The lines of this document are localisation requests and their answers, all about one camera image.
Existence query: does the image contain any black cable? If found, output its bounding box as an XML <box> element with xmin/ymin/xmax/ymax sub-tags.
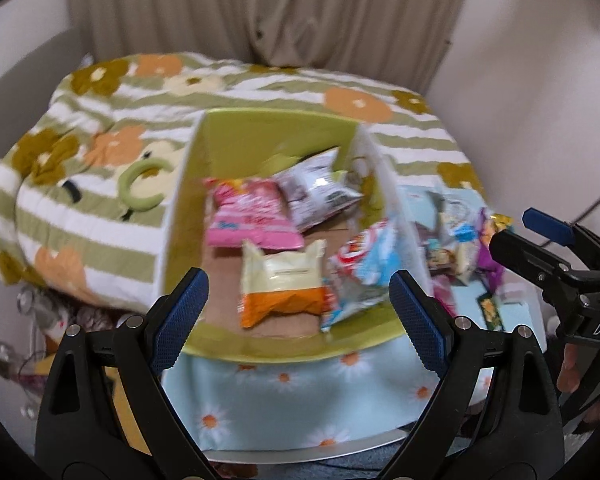
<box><xmin>540</xmin><ymin>192</ymin><xmax>600</xmax><ymax>248</ymax></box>

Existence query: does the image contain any yellow gold snack bag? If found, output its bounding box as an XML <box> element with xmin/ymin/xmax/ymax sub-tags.
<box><xmin>489</xmin><ymin>212</ymin><xmax>513</xmax><ymax>232</ymax></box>

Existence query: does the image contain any green cardboard storage box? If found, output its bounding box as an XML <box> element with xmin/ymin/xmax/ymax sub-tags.
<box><xmin>161</xmin><ymin>110</ymin><xmax>431</xmax><ymax>364</ymax></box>

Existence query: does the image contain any striped floral blanket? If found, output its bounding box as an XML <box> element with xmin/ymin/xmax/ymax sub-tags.
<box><xmin>0</xmin><ymin>52</ymin><xmax>479</xmax><ymax>312</ymax></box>

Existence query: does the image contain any silver blue snack bag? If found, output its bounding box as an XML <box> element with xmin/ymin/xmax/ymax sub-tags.
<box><xmin>428</xmin><ymin>191</ymin><xmax>478</xmax><ymax>246</ymax></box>

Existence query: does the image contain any brown chocolate snack bag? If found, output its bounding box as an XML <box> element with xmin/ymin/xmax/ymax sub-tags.
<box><xmin>418</xmin><ymin>228</ymin><xmax>456</xmax><ymax>276</ymax></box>

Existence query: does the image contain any light blue daisy tablecloth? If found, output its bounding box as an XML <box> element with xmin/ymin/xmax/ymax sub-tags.
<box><xmin>162</xmin><ymin>333</ymin><xmax>438</xmax><ymax>453</ymax></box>

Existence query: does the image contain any right hand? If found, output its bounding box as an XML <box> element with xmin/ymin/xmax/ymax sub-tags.
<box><xmin>557</xmin><ymin>344</ymin><xmax>600</xmax><ymax>426</ymax></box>

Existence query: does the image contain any beige barcode snack bag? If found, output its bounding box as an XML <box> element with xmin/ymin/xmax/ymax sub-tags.
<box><xmin>454</xmin><ymin>237</ymin><xmax>480</xmax><ymax>285</ymax></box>

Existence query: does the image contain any blue white snack bag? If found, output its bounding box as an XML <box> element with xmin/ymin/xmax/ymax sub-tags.
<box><xmin>321</xmin><ymin>219</ymin><xmax>401</xmax><ymax>333</ymax></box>

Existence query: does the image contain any cream orange snack bag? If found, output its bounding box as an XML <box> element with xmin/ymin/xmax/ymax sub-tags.
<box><xmin>238</xmin><ymin>240</ymin><xmax>327</xmax><ymax>330</ymax></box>

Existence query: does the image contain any dark green snack packet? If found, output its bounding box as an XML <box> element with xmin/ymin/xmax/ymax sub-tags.
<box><xmin>477</xmin><ymin>292</ymin><xmax>505</xmax><ymax>332</ymax></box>

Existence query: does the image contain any purple chip bag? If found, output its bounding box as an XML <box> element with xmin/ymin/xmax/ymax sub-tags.
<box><xmin>476</xmin><ymin>207</ymin><xmax>505</xmax><ymax>292</ymax></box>

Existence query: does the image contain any pink strawberry snack bag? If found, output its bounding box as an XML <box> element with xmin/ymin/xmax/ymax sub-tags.
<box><xmin>204</xmin><ymin>177</ymin><xmax>304</xmax><ymax>250</ymax></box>

